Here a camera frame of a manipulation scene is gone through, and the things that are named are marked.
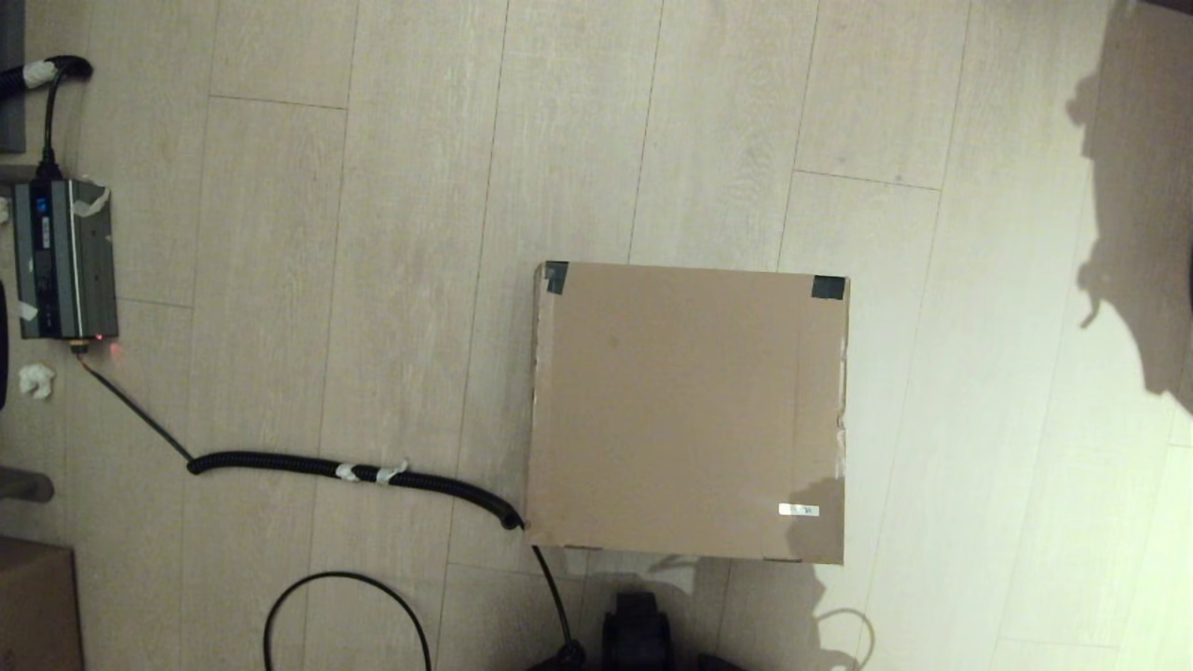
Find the brown cardboard shoe box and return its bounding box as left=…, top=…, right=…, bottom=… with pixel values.
left=524, top=261, right=851, bottom=567

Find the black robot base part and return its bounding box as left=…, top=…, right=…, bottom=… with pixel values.
left=601, top=590, right=674, bottom=671

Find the grey power supply unit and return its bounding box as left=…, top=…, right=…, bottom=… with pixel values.
left=11, top=177, right=120, bottom=341

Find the grey furniture foot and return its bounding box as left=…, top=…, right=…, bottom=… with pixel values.
left=0, top=466, right=54, bottom=504

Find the brown cardboard carton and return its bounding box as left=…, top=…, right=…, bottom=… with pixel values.
left=0, top=536, right=85, bottom=671

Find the dark grey panel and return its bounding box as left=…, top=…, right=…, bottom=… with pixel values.
left=0, top=0, right=27, bottom=155

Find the thin black looped cable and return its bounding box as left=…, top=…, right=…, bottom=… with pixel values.
left=263, top=571, right=432, bottom=671

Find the black corrugated power cable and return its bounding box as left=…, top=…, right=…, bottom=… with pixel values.
left=73, top=340, right=586, bottom=671

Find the black cord with white tape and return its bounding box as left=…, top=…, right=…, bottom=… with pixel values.
left=0, top=54, right=94, bottom=183

